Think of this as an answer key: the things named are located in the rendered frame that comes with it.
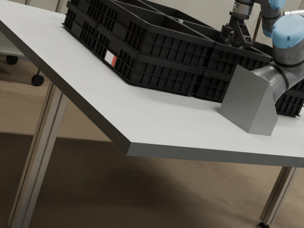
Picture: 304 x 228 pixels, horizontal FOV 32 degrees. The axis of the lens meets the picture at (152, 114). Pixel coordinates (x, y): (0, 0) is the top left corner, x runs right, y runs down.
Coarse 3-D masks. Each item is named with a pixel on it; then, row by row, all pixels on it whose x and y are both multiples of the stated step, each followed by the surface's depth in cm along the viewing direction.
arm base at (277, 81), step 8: (272, 64) 190; (256, 72) 186; (264, 72) 186; (272, 72) 187; (280, 72) 187; (272, 80) 186; (280, 80) 187; (272, 88) 184; (280, 88) 187; (288, 88) 191
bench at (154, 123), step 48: (0, 0) 261; (48, 48) 201; (48, 96) 188; (96, 96) 164; (144, 96) 183; (192, 96) 207; (48, 144) 192; (144, 144) 139; (192, 144) 151; (240, 144) 168; (288, 144) 188
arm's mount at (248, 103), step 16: (240, 80) 189; (256, 80) 183; (224, 96) 195; (240, 96) 188; (256, 96) 182; (272, 96) 182; (224, 112) 194; (240, 112) 188; (256, 112) 181; (272, 112) 186; (256, 128) 185; (272, 128) 189
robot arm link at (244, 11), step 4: (236, 4) 209; (240, 4) 207; (236, 8) 209; (240, 8) 208; (244, 8) 207; (248, 8) 208; (252, 8) 210; (236, 12) 209; (240, 12) 208; (244, 12) 208; (248, 12) 208
